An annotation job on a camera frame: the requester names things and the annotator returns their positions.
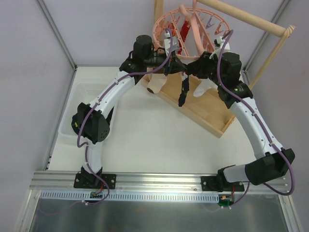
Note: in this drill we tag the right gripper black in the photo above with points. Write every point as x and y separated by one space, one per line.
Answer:
196 68

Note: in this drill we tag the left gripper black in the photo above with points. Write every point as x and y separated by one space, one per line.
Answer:
170 64

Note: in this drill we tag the black sock with white patch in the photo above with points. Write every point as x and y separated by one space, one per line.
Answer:
185 89

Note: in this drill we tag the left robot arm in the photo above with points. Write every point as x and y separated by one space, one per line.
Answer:
92 122

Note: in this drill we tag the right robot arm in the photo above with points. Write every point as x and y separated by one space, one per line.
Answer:
272 159

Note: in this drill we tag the pink round clip hanger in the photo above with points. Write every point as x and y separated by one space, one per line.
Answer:
198 39

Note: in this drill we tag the white sock black stripes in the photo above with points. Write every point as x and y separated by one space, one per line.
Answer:
204 85

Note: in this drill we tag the cream sock brown toe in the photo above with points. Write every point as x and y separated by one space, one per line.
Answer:
157 81

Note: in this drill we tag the red patterned sock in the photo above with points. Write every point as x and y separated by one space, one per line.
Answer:
184 30

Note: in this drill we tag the purple clothes peg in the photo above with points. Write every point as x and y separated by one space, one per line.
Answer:
209 23

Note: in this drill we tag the white plastic laundry basket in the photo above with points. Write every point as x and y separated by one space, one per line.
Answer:
83 92

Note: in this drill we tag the green circuit board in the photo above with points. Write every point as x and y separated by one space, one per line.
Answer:
226 201

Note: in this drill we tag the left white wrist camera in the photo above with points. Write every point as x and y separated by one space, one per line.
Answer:
170 44

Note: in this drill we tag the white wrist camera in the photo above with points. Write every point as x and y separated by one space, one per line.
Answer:
219 43
170 44

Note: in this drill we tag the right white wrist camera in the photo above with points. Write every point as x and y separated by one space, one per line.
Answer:
219 43

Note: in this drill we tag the wooden hanging frame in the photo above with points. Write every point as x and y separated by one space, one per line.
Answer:
266 26

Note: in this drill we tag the aluminium mounting rail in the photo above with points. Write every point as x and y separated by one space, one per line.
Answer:
178 188

